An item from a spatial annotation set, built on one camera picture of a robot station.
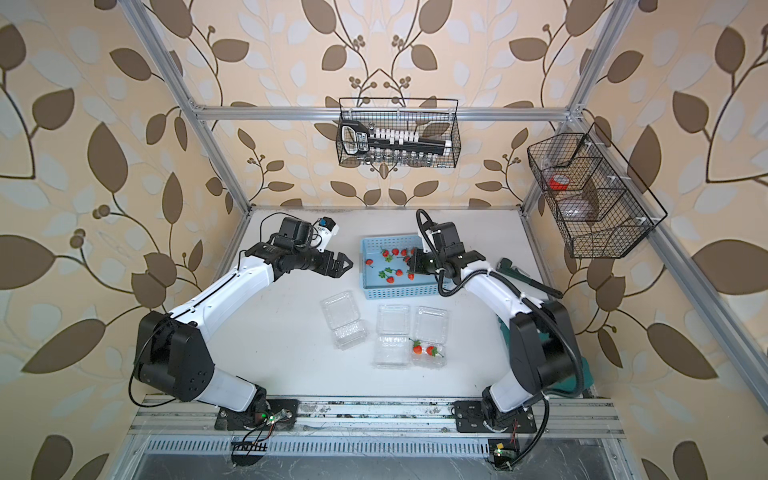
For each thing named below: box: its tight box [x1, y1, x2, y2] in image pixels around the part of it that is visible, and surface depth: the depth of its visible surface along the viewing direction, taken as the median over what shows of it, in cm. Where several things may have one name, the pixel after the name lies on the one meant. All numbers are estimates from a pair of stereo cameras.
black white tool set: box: [339, 120, 452, 155], surface depth 84 cm
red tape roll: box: [549, 174, 570, 191], surface depth 84 cm
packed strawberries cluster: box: [408, 337, 445, 358], surface depth 86 cm
